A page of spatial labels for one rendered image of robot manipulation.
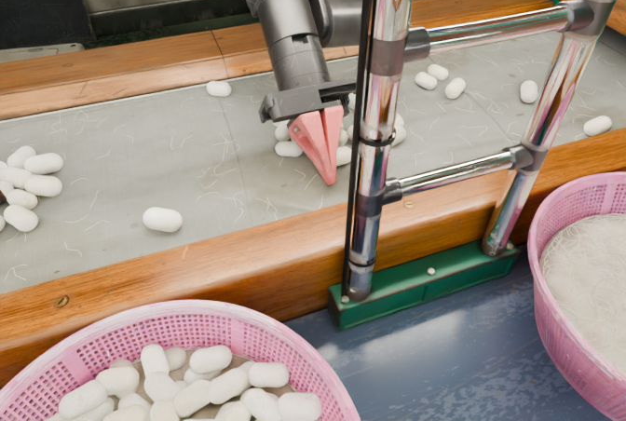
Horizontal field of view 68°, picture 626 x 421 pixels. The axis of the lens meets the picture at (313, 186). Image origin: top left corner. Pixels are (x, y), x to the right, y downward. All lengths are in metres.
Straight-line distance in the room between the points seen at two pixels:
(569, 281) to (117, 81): 0.58
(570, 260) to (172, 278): 0.36
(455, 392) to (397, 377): 0.05
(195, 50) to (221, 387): 0.49
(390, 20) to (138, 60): 0.51
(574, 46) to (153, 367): 0.38
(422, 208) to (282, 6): 0.25
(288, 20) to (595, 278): 0.38
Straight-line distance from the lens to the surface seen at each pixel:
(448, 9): 0.86
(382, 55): 0.27
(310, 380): 0.37
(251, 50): 0.71
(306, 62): 0.49
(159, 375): 0.40
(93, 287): 0.43
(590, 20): 0.36
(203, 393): 0.38
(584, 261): 0.51
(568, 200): 0.54
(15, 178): 0.58
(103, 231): 0.51
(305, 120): 0.46
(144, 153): 0.58
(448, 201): 0.47
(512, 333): 0.51
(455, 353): 0.48
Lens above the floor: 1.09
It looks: 44 degrees down
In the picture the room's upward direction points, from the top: straight up
